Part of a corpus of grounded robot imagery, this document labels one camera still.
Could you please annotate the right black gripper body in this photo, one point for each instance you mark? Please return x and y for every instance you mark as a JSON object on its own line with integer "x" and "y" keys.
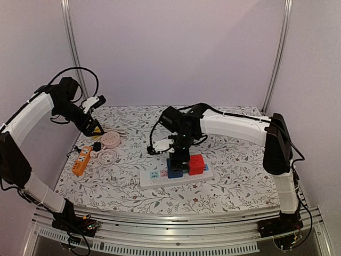
{"x": 180, "y": 157}

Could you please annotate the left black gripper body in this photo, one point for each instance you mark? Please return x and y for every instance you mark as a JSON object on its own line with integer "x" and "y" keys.
{"x": 82, "y": 126}

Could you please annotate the yellow cube socket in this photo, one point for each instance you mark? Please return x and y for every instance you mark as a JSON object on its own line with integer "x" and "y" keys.
{"x": 97, "y": 130}

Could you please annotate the red cube socket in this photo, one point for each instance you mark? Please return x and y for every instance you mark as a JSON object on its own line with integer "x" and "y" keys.
{"x": 196, "y": 165}

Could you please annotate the blue cube socket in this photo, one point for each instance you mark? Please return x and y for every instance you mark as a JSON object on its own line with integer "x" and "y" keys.
{"x": 171, "y": 173}

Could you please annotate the white multicolour power strip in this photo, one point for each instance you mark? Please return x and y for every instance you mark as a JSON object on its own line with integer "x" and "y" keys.
{"x": 160, "y": 179}

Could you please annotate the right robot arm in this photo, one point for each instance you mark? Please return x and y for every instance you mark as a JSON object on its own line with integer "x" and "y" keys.
{"x": 192, "y": 123}

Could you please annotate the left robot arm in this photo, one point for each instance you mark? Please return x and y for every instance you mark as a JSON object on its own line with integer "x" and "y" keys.
{"x": 57, "y": 99}

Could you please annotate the pink round power strip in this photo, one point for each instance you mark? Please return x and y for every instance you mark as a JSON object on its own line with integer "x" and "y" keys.
{"x": 111, "y": 139}

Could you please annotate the orange power strip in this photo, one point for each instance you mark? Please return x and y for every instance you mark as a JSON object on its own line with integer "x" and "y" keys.
{"x": 82, "y": 161}

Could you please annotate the floral table mat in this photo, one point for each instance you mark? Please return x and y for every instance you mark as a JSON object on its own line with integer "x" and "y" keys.
{"x": 239, "y": 184}

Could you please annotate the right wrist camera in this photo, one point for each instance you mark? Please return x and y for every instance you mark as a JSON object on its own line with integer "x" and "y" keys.
{"x": 161, "y": 146}

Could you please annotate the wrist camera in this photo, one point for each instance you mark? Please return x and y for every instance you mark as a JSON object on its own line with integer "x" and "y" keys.
{"x": 161, "y": 146}
{"x": 92, "y": 103}

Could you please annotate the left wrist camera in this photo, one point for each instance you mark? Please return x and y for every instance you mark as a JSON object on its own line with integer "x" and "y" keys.
{"x": 92, "y": 103}

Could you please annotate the front aluminium rail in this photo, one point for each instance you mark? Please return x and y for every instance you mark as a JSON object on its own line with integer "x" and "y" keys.
{"x": 229, "y": 233}

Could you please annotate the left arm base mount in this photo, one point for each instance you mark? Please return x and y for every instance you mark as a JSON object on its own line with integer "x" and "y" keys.
{"x": 77, "y": 225}

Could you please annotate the left aluminium frame post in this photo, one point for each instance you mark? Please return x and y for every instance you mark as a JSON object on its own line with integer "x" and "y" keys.
{"x": 67, "y": 19}

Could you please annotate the aluminium frame post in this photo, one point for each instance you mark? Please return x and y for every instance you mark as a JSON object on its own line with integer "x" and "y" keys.
{"x": 285, "y": 24}
{"x": 67, "y": 19}

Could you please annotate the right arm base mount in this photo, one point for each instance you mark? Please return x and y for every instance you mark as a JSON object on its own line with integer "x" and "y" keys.
{"x": 284, "y": 229}

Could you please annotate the right aluminium frame post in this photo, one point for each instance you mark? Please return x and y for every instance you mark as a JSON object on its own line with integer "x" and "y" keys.
{"x": 285, "y": 24}

